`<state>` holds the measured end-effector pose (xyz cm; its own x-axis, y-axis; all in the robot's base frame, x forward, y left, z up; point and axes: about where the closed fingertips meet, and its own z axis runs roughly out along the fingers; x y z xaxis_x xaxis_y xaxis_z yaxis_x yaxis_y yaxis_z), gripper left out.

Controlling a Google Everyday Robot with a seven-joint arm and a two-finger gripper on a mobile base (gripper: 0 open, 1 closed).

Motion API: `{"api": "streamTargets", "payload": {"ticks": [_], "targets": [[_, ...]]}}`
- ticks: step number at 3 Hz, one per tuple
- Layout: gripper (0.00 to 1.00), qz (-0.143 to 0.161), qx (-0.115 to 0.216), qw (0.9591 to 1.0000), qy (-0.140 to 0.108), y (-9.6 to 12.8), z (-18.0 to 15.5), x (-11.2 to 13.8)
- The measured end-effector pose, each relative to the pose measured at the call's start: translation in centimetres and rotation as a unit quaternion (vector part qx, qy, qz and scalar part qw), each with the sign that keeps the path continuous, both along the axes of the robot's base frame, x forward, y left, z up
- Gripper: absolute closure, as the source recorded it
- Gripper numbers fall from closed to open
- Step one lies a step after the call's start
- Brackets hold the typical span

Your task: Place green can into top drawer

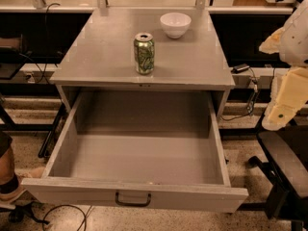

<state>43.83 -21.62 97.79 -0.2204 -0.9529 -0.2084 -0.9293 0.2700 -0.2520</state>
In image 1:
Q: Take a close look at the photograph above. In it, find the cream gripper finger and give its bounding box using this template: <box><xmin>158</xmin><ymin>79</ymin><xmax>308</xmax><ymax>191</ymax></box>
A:
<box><xmin>262</xmin><ymin>66</ymin><xmax>308</xmax><ymax>131</ymax></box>
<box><xmin>259</xmin><ymin>28</ymin><xmax>284</xmax><ymax>54</ymax></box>

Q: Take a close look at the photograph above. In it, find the green soda can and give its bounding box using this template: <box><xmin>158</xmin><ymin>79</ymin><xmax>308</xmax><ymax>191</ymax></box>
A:
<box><xmin>134</xmin><ymin>32</ymin><xmax>155</xmax><ymax>75</ymax></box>

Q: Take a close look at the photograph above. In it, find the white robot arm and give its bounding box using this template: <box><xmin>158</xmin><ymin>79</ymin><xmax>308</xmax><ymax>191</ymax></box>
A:
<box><xmin>259</xmin><ymin>0</ymin><xmax>308</xmax><ymax>131</ymax></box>

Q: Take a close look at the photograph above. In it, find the open grey top drawer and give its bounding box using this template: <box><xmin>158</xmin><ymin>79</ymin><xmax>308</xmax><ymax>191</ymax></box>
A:
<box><xmin>22</xmin><ymin>90</ymin><xmax>248</xmax><ymax>213</ymax></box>

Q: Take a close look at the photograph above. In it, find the black power adapter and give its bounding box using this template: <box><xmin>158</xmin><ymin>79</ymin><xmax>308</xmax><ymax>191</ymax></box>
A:
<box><xmin>231</xmin><ymin>64</ymin><xmax>249</xmax><ymax>74</ymax></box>

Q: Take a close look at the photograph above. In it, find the black office chair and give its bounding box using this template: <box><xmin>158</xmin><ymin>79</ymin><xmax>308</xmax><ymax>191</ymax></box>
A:
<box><xmin>248</xmin><ymin>126</ymin><xmax>308</xmax><ymax>231</ymax></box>

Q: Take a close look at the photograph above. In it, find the white ceramic bowl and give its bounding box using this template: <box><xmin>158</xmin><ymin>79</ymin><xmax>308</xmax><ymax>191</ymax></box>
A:
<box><xmin>160</xmin><ymin>13</ymin><xmax>192</xmax><ymax>39</ymax></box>

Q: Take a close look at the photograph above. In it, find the grey cabinet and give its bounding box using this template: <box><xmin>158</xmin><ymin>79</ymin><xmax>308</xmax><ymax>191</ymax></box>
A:
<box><xmin>51</xmin><ymin>8</ymin><xmax>235</xmax><ymax>116</ymax></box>

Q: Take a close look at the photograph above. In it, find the person's leg with shoe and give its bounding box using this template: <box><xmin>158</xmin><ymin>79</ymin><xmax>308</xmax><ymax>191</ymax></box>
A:
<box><xmin>0</xmin><ymin>132</ymin><xmax>46</xmax><ymax>210</ymax></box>

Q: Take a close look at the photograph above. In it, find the black drawer handle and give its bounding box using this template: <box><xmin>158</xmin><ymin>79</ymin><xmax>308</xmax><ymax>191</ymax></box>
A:
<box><xmin>115</xmin><ymin>192</ymin><xmax>152</xmax><ymax>208</ymax></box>

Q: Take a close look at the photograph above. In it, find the black floor cable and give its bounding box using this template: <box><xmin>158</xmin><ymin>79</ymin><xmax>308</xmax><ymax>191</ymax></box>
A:
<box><xmin>41</xmin><ymin>204</ymin><xmax>94</xmax><ymax>231</ymax></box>

